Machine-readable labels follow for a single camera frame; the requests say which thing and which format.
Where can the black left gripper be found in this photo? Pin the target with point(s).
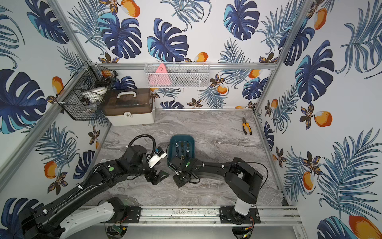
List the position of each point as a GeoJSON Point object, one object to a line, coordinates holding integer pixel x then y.
{"type": "Point", "coordinates": [152, 175]}

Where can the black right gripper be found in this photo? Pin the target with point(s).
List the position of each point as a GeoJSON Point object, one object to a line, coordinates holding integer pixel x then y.
{"type": "Point", "coordinates": [178, 183]}

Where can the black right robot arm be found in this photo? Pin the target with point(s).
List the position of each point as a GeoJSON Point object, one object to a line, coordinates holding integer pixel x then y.
{"type": "Point", "coordinates": [245, 181]}

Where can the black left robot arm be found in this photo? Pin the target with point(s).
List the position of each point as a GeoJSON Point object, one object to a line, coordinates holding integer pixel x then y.
{"type": "Point", "coordinates": [60, 219]}

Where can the teal plastic storage box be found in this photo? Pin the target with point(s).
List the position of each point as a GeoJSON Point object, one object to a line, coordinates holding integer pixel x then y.
{"type": "Point", "coordinates": [171, 150]}

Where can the white storage case brown lid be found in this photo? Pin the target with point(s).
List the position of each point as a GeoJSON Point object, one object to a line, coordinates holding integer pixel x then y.
{"type": "Point", "coordinates": [129, 107]}

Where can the orange black pliers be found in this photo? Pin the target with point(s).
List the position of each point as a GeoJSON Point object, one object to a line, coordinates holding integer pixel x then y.
{"type": "Point", "coordinates": [246, 127]}

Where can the pink triangle card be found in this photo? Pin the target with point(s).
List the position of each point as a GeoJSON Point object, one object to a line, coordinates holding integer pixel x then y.
{"type": "Point", "coordinates": [160, 77]}

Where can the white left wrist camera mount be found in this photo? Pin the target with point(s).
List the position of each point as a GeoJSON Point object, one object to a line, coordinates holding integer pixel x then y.
{"type": "Point", "coordinates": [159, 154]}

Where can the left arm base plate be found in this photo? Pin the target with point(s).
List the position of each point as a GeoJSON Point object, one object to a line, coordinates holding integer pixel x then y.
{"type": "Point", "coordinates": [127, 215]}

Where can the aluminium front rail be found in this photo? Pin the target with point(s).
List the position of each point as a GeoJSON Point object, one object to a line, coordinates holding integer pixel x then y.
{"type": "Point", "coordinates": [182, 216]}

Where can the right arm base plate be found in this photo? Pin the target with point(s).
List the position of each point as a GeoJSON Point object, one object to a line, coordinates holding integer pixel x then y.
{"type": "Point", "coordinates": [228, 215]}

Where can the white mesh wall shelf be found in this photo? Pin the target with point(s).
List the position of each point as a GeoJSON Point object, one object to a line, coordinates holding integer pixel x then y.
{"type": "Point", "coordinates": [183, 74]}

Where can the black wire basket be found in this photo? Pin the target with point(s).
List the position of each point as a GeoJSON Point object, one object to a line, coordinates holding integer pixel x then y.
{"type": "Point", "coordinates": [82, 97]}

